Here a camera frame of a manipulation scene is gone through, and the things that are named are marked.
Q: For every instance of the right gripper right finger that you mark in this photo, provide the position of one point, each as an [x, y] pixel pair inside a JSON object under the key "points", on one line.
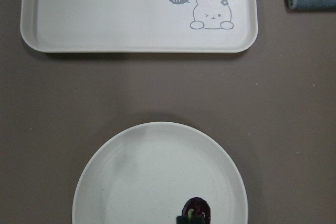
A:
{"points": [[197, 220]]}

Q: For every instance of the cream rabbit tray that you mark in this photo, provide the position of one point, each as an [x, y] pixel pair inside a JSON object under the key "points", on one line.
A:
{"points": [[209, 26]]}

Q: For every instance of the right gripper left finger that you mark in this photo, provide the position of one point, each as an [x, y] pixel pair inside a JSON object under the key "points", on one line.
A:
{"points": [[182, 220]]}

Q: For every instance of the cream round plate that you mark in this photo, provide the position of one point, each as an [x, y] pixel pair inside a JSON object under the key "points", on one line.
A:
{"points": [[148, 172]]}

